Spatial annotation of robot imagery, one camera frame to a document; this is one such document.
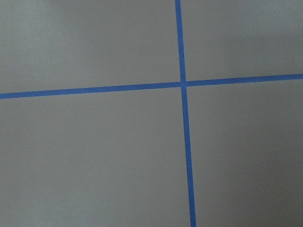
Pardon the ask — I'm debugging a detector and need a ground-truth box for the blue tape strip crosswise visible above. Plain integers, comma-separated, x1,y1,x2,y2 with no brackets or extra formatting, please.
0,74,303,99

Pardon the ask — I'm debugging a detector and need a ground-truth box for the blue tape strip lengthwise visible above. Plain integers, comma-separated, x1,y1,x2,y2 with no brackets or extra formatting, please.
175,0,196,227

